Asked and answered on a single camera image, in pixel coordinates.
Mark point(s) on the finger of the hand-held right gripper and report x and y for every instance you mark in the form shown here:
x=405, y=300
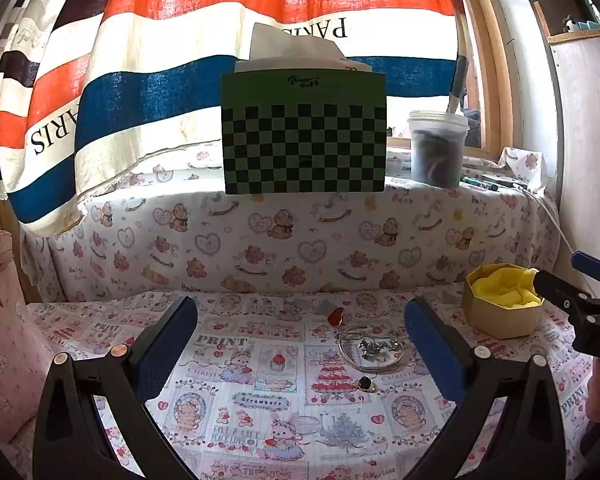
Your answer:
x=592, y=265
x=560, y=290

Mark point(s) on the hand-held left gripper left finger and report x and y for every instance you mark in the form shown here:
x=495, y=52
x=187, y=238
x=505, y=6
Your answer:
x=172, y=341

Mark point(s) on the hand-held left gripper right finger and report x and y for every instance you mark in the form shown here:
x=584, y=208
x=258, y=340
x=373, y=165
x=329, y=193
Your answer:
x=430, y=346

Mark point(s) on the small metal charm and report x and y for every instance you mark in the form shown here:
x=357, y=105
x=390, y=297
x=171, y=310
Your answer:
x=394, y=347
x=370, y=349

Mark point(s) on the octagonal cardboard box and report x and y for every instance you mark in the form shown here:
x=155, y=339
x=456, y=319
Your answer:
x=500, y=321

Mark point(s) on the thin metal bangle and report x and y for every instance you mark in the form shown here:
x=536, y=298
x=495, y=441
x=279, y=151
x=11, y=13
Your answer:
x=343, y=355

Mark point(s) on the red heart charm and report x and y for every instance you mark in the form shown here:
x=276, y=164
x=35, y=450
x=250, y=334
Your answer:
x=336, y=316

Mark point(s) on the yellow cloth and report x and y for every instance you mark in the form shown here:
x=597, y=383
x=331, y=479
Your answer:
x=500, y=285

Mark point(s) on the cartoon print tablecloth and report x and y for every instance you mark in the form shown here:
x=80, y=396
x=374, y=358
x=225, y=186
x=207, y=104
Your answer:
x=260, y=375

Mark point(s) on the wooden cabinet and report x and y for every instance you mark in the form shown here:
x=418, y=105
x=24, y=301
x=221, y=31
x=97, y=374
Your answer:
x=585, y=135

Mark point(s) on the bear print cloth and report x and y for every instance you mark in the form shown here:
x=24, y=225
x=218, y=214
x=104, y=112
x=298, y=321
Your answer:
x=330, y=230

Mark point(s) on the pink bag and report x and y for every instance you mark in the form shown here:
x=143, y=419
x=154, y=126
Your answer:
x=5, y=335

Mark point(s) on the clear plastic container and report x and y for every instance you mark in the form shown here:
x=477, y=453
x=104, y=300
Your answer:
x=437, y=155

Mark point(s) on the green checkered tissue box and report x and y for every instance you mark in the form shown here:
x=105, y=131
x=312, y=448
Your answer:
x=305, y=150

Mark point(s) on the small black white figurine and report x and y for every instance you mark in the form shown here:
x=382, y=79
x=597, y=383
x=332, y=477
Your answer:
x=571, y=23

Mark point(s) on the white tissue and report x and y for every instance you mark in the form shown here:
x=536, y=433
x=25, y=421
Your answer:
x=280, y=45

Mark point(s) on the wooden window frame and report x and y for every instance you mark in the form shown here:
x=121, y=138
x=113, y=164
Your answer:
x=490, y=85

